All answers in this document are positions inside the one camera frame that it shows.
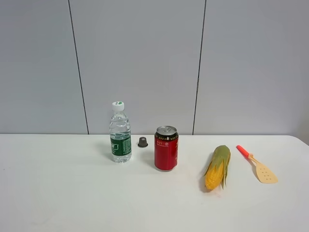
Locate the toy spatula red handle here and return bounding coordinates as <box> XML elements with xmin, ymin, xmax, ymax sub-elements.
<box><xmin>236</xmin><ymin>145</ymin><xmax>278</xmax><ymax>184</ymax></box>

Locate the yellow corn cob with husk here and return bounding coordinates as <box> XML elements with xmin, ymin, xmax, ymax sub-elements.
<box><xmin>204</xmin><ymin>145</ymin><xmax>231</xmax><ymax>190</ymax></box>

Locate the clear water bottle green label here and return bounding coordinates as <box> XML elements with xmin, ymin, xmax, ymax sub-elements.
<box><xmin>109</xmin><ymin>101</ymin><xmax>132</xmax><ymax>163</ymax></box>

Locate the red soda can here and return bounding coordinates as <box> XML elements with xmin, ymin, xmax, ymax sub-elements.
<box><xmin>154</xmin><ymin>126</ymin><xmax>179</xmax><ymax>171</ymax></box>

